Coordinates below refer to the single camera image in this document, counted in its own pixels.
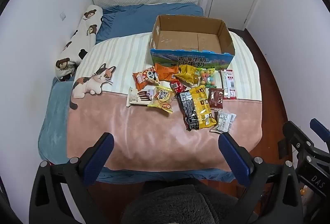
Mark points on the bear print long pillow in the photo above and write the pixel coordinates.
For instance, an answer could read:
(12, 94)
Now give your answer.
(82, 38)

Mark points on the blue bed sheet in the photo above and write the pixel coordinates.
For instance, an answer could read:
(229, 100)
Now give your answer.
(54, 115)

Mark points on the clear bag of coloured candy balls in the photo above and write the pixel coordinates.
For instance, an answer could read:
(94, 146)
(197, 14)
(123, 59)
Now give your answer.
(208, 77)

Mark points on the printed cardboard box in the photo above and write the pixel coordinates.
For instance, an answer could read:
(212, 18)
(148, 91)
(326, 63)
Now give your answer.
(192, 41)

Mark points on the yellow round cracker packet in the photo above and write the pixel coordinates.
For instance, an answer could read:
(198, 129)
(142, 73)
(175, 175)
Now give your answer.
(163, 99)

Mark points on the black snack packet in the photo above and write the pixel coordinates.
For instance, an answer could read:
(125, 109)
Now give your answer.
(187, 110)

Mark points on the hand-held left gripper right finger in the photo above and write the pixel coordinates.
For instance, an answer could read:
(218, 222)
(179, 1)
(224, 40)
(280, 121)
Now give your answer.
(233, 157)

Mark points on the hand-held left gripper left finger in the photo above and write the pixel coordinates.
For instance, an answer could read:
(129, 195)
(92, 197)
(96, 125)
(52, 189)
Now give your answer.
(101, 158)

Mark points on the white chocolate wafer packet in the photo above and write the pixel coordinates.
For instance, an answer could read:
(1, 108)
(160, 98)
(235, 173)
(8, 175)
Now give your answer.
(136, 98)

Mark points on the clear white snack packet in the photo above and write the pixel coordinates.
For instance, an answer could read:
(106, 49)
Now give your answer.
(224, 122)

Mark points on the small red snack packet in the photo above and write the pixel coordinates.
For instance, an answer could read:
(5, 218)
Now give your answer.
(178, 86)

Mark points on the orange panda print snack packet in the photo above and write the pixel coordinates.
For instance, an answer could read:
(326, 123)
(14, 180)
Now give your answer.
(145, 77)

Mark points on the dark fleece clothing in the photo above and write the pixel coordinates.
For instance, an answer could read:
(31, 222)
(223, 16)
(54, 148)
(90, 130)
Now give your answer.
(180, 204)

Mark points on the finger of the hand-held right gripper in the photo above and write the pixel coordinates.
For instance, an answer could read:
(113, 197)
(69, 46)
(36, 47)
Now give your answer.
(292, 132)
(319, 127)

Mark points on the white and red strip packet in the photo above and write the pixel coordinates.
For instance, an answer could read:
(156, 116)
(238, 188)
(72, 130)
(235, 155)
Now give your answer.
(229, 84)

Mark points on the small yellow snack packet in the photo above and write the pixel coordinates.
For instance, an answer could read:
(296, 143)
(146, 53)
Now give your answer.
(186, 74)

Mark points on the large yellow snack packet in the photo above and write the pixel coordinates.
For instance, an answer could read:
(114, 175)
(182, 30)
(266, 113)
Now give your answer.
(203, 108)

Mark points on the brown chocolate snack packet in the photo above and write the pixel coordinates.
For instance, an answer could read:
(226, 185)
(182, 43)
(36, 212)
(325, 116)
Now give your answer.
(216, 99)

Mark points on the white wall socket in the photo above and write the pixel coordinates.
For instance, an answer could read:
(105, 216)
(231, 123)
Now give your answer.
(62, 16)

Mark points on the cat print striped blanket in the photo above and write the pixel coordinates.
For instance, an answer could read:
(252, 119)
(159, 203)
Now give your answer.
(144, 133)

